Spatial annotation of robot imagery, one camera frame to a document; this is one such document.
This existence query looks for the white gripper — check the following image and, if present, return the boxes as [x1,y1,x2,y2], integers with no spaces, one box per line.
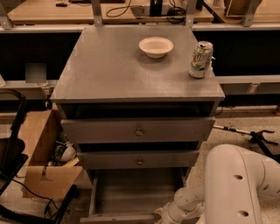
[154,202,185,224]

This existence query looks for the black cables on desk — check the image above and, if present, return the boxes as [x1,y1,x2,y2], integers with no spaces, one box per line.
[105,0,187,25]

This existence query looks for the black chair frame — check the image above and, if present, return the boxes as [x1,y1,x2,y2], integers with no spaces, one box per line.
[0,89,78,224]

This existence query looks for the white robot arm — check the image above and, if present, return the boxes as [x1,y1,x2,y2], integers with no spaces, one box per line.
[155,144,280,224]

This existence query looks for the grey top drawer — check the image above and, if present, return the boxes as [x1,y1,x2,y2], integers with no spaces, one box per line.
[61,117,215,144]

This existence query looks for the grey wooden drawer cabinet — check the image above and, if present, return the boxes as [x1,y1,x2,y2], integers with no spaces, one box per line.
[50,24,226,185]

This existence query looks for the green white soda can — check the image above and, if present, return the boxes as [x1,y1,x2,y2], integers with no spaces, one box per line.
[189,41,214,79]

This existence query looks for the grey bottom drawer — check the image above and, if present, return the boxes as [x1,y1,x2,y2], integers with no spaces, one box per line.
[80,168,187,224]

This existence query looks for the wooden desk left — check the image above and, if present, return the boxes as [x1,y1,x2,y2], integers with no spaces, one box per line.
[8,0,215,26]

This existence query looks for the grey middle drawer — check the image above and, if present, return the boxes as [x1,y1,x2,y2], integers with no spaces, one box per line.
[78,150,199,170]

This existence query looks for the brown cardboard box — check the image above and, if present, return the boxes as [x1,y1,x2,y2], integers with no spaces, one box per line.
[20,110,82,199]

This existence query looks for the grey drawer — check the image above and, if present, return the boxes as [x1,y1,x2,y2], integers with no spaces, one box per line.
[78,150,199,170]
[80,168,187,224]
[61,117,215,144]

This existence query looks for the white bowl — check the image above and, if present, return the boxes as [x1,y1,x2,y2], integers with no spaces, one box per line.
[139,37,174,59]

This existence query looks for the wooden desk right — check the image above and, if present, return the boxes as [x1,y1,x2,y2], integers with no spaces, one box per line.
[204,0,280,24]

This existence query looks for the wooden desk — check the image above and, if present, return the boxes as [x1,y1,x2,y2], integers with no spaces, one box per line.
[204,0,280,24]
[8,0,215,26]

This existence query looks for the black stand with metal pole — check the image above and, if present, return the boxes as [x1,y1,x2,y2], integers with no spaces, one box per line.
[213,125,280,163]

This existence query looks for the white cup in box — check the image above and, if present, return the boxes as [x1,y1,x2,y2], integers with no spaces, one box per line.
[60,142,76,163]

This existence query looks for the black floor cable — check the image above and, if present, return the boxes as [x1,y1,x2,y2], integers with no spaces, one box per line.
[11,178,64,221]

